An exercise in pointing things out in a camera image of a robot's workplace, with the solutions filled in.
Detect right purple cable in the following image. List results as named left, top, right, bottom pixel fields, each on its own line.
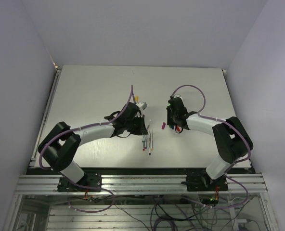
left=171, top=85, right=252, bottom=167

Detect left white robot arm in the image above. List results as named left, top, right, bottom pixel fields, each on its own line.
left=38, top=102, right=148, bottom=191

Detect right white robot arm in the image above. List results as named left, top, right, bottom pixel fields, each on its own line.
left=167, top=96, right=253, bottom=191

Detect purple cable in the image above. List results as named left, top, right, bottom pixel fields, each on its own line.
left=38, top=84, right=136, bottom=170
left=171, top=85, right=252, bottom=167

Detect loose cables under table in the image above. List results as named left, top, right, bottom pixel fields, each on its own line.
left=67, top=190, right=254, bottom=231

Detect aluminium frame rail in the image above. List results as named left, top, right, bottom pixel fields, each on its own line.
left=14, top=174, right=268, bottom=196

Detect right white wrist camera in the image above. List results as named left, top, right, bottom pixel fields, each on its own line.
left=173, top=94, right=183, bottom=99

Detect orange marker pen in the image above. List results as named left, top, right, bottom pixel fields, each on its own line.
left=149, top=130, right=154, bottom=151

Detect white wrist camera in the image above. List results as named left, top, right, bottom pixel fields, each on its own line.
left=173, top=94, right=183, bottom=99
left=136, top=102, right=147, bottom=112

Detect purple marker pen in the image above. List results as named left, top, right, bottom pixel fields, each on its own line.
left=144, top=134, right=149, bottom=149

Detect blue marker pen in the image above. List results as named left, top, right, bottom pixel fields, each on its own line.
left=148, top=131, right=152, bottom=155

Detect red marker pen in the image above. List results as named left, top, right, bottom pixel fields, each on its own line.
left=142, top=135, right=146, bottom=150

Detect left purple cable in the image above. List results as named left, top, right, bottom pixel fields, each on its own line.
left=38, top=84, right=136, bottom=170

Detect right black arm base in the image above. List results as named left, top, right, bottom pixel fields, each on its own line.
left=181, top=168, right=228, bottom=192

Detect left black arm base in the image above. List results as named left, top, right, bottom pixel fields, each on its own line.
left=57, top=173, right=102, bottom=193

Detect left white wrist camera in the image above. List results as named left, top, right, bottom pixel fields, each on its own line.
left=136, top=102, right=147, bottom=112

